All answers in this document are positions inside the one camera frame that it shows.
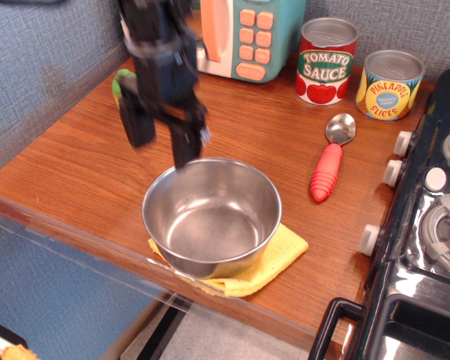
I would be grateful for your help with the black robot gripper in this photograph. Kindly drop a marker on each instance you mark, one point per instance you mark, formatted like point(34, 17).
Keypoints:
point(166, 74)

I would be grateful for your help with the stainless steel bowl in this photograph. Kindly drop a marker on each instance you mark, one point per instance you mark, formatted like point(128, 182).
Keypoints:
point(212, 218)

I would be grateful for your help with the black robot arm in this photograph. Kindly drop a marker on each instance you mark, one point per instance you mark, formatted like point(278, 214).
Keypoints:
point(153, 21)

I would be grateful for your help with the yellow folded towel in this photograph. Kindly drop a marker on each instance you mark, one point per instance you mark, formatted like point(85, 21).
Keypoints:
point(284, 248)

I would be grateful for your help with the toy corn cob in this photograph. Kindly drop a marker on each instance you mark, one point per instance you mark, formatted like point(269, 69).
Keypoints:
point(116, 88)

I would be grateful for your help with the teal toy microwave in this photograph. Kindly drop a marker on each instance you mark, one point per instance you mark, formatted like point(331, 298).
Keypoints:
point(246, 40)

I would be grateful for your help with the tomato sauce can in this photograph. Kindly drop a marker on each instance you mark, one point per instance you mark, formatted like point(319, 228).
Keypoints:
point(325, 60)

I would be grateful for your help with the white stove knob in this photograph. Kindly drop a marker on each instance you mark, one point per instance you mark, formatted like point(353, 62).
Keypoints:
point(392, 172)
point(402, 143)
point(369, 239)

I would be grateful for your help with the pineapple slices can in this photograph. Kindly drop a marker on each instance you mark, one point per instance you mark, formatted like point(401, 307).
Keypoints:
point(389, 84)

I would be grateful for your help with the orange plush object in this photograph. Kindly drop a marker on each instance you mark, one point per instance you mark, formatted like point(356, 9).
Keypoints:
point(18, 352)

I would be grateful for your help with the white round stove button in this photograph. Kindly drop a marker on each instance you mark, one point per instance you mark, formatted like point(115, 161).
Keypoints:
point(435, 179)

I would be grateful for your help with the black toy stove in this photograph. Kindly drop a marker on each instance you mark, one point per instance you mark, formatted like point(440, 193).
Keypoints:
point(407, 295)

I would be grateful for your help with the red handled metal spoon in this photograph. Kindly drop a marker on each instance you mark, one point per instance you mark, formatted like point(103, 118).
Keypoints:
point(340, 130)

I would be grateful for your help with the black oven door handle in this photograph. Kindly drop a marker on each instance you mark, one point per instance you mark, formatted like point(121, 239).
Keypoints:
point(337, 308)

